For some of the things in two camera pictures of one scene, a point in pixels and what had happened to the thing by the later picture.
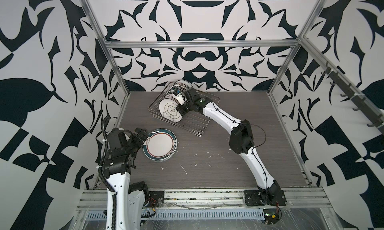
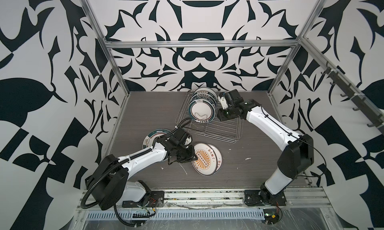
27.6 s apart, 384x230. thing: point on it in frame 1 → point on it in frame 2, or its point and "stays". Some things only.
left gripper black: (142, 134) → (191, 157)
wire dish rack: (205, 95) → (231, 130)
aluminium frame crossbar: (202, 43) stays
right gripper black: (180, 109) → (221, 116)
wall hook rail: (362, 104) stays
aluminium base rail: (98, 198) stays
